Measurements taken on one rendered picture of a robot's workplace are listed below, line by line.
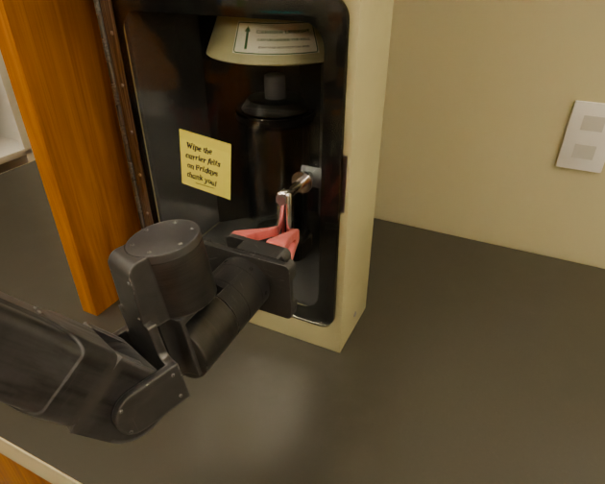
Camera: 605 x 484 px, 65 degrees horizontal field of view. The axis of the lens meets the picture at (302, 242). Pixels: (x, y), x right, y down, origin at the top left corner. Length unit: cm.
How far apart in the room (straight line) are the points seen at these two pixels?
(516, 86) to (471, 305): 38
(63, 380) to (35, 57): 42
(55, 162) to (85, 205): 8
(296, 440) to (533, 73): 68
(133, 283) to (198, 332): 7
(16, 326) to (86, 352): 5
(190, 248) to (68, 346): 10
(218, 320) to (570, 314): 60
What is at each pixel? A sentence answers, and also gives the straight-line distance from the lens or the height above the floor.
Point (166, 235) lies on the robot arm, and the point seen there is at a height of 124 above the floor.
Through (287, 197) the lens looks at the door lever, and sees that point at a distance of 50.
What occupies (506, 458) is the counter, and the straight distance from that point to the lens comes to 63.
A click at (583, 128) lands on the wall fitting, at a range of 92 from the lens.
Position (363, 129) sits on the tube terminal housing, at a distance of 55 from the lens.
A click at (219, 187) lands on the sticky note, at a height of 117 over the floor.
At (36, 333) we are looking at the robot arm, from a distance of 33.
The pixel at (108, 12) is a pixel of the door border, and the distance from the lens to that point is 65.
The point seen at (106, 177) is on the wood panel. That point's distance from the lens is 75.
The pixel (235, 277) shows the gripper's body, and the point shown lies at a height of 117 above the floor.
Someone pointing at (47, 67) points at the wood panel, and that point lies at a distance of 68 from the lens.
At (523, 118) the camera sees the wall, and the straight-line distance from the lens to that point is 92.
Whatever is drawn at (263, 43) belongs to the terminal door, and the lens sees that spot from 52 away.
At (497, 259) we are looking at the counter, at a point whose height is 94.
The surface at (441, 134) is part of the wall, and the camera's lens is 95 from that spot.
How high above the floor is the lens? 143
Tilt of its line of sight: 32 degrees down
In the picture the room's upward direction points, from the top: straight up
